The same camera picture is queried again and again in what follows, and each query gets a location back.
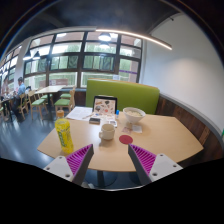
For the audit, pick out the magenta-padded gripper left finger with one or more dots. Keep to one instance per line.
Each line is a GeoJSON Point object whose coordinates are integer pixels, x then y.
{"type": "Point", "coordinates": [63, 166]}

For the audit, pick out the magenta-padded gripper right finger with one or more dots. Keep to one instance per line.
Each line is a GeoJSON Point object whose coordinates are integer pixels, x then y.
{"type": "Point", "coordinates": [161, 165]}

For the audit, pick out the yellow drink bottle orange cap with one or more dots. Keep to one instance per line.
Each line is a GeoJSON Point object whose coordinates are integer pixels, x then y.
{"type": "Point", "coordinates": [64, 135]}

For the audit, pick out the flat round red coaster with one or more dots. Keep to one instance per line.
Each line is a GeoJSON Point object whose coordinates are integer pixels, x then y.
{"type": "Point", "coordinates": [126, 139]}

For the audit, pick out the white paper napkin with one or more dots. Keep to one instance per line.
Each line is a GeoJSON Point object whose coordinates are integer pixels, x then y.
{"type": "Point", "coordinates": [136, 128]}

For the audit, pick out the small dark box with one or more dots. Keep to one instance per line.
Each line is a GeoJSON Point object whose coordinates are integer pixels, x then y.
{"type": "Point", "coordinates": [94, 120]}

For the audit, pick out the white paper sheet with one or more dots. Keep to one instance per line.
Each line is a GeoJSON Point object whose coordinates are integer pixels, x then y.
{"type": "Point", "coordinates": [79, 113]}

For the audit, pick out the white ceramic mug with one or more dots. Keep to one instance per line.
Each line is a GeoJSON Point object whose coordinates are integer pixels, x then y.
{"type": "Point", "coordinates": [107, 132]}

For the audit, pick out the white ceramic bowl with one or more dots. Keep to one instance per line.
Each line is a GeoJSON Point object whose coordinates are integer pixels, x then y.
{"type": "Point", "coordinates": [134, 115]}

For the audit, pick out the wooden chairs with green seats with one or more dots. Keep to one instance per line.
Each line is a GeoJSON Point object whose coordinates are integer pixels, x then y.
{"type": "Point", "coordinates": [63, 101]}

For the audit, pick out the colourful printed sheet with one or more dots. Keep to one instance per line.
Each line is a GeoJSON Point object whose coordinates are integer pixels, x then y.
{"type": "Point", "coordinates": [107, 117]}

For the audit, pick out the small blue-capped bottle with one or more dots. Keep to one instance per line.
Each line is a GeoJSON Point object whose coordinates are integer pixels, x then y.
{"type": "Point", "coordinates": [117, 115]}

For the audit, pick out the green upholstered bench backrest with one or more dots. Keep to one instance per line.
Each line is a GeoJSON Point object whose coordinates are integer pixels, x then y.
{"type": "Point", "coordinates": [133, 93]}

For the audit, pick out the light wooden dining table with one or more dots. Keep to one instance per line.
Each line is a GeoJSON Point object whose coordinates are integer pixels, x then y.
{"type": "Point", "coordinates": [50, 89]}

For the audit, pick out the person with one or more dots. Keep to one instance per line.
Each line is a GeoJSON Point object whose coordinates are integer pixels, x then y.
{"type": "Point", "coordinates": [20, 93]}

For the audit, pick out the long linear ceiling light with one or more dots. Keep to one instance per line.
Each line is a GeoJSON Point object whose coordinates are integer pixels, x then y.
{"type": "Point", "coordinates": [140, 35]}

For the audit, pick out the black pendant lamps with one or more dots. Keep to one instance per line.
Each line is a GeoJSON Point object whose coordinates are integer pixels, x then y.
{"type": "Point", "coordinates": [104, 37]}

